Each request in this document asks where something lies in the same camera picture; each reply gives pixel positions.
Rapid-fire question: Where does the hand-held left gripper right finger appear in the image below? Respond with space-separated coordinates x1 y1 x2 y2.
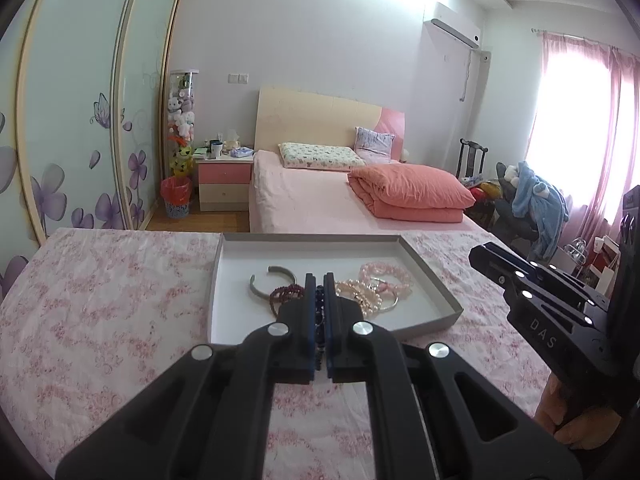
322 272 583 480

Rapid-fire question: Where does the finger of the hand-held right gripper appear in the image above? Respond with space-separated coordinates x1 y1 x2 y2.
469 242 608 311
505 285 608 376

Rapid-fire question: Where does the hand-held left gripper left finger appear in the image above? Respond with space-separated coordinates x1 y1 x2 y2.
55 272 321 480

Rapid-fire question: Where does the black bead bracelet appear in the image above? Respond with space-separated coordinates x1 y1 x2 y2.
314 284 329 356

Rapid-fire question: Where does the pink pearl bracelet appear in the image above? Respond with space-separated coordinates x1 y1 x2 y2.
334 280 373 303

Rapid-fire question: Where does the dark red bead bracelet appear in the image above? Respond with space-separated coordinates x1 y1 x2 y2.
269 283 307 318

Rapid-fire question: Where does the pink crystal bracelet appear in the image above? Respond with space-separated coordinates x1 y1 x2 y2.
358 260 415 295

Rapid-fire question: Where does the grey cardboard tray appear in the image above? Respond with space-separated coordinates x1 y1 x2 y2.
207 232 462 346

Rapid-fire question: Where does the person's right hand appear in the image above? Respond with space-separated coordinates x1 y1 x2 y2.
540 372 638 453

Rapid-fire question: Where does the black office chair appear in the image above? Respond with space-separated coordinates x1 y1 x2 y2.
492 162 546 241

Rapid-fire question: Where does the thin silver bangle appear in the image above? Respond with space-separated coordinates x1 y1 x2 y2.
375 287 401 312

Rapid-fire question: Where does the blue plush robe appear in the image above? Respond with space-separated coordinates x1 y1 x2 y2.
502 160 571 258

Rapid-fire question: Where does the colourful clothes pile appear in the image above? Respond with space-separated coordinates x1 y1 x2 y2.
462 177 503 206

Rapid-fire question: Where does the bed with pink sheet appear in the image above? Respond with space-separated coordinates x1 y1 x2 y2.
248 150 493 235

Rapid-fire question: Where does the dark wooden chair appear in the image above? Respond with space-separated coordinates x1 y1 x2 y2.
457 138 488 183

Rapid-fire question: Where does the folded orange quilt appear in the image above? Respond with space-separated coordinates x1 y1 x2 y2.
347 162 477 223

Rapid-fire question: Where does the floral print pillow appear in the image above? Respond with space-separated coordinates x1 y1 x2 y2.
277 141 367 170

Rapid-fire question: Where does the pink and beige nightstand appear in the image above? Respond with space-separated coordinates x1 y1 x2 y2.
195 152 255 212

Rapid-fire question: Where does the purple pillow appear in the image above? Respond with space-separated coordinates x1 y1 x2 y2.
354 126 396 165

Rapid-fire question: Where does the red trash bin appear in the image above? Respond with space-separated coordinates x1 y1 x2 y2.
160 176 192 219

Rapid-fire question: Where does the beige and pink headboard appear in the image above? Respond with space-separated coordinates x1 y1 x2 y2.
254 86 405 163

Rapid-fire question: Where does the pink curtain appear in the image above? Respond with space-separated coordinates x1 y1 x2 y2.
522 31 640 241

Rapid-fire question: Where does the clear tube of plush toys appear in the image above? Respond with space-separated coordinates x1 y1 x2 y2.
165 69 201 181

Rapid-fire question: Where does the white air conditioner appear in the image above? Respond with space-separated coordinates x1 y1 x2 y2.
422 1 482 51

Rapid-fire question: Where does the flower print sliding wardrobe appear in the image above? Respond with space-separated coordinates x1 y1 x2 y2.
0 0 193 301

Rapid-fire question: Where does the engraved silver cuff bracelet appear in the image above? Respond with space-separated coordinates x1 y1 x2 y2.
248 266 298 302

